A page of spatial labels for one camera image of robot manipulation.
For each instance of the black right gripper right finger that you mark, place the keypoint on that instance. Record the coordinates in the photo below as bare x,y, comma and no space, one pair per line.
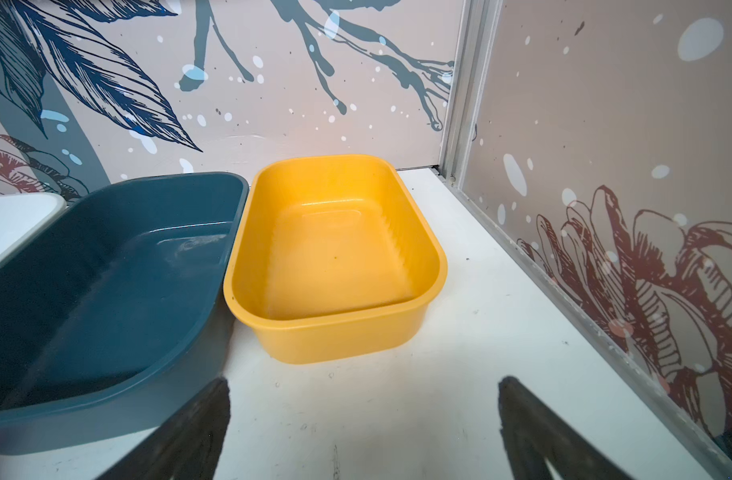
538,442

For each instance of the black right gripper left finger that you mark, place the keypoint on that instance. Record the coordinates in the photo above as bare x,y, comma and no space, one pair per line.
187,446

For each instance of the teal plastic bin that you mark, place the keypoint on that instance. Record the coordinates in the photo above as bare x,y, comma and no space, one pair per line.
113,317

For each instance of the yellow plastic bin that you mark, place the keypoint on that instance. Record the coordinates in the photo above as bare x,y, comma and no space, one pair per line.
333,258

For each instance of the white plastic bin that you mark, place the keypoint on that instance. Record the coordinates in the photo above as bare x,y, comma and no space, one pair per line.
24,215

